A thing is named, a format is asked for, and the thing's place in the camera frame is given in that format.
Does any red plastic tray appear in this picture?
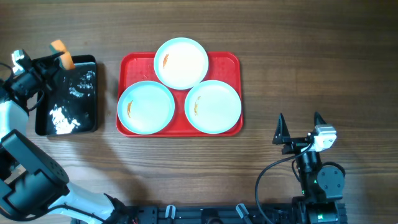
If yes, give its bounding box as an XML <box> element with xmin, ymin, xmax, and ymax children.
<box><xmin>118</xmin><ymin>52</ymin><xmax>242</xmax><ymax>138</ymax></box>

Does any white plate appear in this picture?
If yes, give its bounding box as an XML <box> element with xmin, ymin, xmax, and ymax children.
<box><xmin>184</xmin><ymin>80</ymin><xmax>242</xmax><ymax>134</ymax></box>
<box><xmin>117</xmin><ymin>81</ymin><xmax>175</xmax><ymax>135</ymax></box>
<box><xmin>154</xmin><ymin>37</ymin><xmax>209</xmax><ymax>90</ymax></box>

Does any black water container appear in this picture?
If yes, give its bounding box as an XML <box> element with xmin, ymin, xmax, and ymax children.
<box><xmin>35</xmin><ymin>55</ymin><xmax>98</xmax><ymax>136</ymax></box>

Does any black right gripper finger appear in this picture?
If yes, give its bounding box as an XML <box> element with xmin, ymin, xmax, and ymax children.
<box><xmin>272</xmin><ymin>113</ymin><xmax>291</xmax><ymax>145</ymax></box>
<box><xmin>314</xmin><ymin>111</ymin><xmax>327</xmax><ymax>126</ymax></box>

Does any orange green sponge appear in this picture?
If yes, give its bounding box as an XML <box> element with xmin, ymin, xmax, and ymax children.
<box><xmin>50</xmin><ymin>40</ymin><xmax>75</xmax><ymax>70</ymax></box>

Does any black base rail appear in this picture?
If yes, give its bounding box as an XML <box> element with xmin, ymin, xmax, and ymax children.
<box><xmin>70</xmin><ymin>202</ymin><xmax>346</xmax><ymax>224</ymax></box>

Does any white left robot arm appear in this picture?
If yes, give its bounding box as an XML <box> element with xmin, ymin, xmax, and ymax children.
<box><xmin>1</xmin><ymin>50</ymin><xmax>131</xmax><ymax>223</ymax></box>

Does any white plate top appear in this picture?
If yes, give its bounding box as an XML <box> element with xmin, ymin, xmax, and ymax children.
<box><xmin>154</xmin><ymin>37</ymin><xmax>209</xmax><ymax>90</ymax></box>

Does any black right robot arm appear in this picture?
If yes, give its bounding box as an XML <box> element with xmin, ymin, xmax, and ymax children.
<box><xmin>272</xmin><ymin>113</ymin><xmax>348</xmax><ymax>224</ymax></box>

